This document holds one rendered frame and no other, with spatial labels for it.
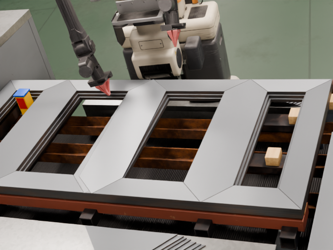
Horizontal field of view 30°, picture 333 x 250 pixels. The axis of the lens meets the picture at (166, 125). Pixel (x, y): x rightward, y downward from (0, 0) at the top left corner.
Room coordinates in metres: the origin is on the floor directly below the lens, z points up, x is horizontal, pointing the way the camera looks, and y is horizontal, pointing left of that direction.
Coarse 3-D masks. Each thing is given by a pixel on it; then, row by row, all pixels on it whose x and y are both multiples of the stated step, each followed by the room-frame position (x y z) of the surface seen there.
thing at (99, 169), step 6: (90, 162) 1.93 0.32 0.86; (96, 162) 1.92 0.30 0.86; (102, 162) 1.91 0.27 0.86; (84, 168) 1.90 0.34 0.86; (90, 168) 1.89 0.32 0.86; (96, 168) 1.88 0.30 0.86; (102, 168) 1.87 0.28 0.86; (108, 168) 1.86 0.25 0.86; (114, 168) 1.85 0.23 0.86; (120, 168) 1.84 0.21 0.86; (126, 168) 1.84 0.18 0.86; (84, 174) 1.87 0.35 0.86; (90, 174) 1.86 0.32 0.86; (96, 174) 1.85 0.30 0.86; (102, 174) 1.84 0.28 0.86; (108, 174) 1.83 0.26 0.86; (114, 174) 1.82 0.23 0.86; (120, 174) 1.81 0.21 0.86
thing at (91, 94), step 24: (72, 96) 2.46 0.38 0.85; (96, 96) 2.45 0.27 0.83; (120, 96) 2.39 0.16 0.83; (168, 96) 2.28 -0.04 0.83; (192, 96) 2.23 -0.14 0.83; (216, 96) 2.18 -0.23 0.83; (288, 96) 2.04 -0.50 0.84; (0, 120) 2.49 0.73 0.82; (264, 120) 1.95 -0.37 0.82; (96, 144) 2.04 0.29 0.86; (144, 144) 2.00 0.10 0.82; (24, 168) 2.04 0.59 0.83; (240, 168) 1.68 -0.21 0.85; (312, 168) 1.58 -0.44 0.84; (0, 192) 1.94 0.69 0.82; (24, 192) 1.89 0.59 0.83; (48, 192) 1.84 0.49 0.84; (72, 192) 1.79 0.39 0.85; (288, 216) 1.42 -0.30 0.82
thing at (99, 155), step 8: (96, 152) 1.99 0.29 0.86; (104, 152) 1.97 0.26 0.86; (112, 152) 1.96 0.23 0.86; (120, 152) 1.94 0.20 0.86; (128, 152) 1.93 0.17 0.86; (88, 160) 1.95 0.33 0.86; (96, 160) 1.93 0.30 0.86; (104, 160) 1.92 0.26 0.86; (112, 160) 1.91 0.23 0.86; (120, 160) 1.89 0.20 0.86; (128, 160) 1.88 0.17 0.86
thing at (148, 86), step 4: (144, 84) 2.39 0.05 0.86; (148, 84) 2.38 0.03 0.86; (152, 84) 2.38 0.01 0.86; (156, 84) 2.37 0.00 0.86; (136, 88) 2.38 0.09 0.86; (140, 88) 2.37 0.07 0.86; (144, 88) 2.36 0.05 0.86; (148, 88) 2.35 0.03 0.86; (152, 88) 2.34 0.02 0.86; (156, 88) 2.33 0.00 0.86; (160, 88) 2.32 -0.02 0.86; (164, 88) 2.32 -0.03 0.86
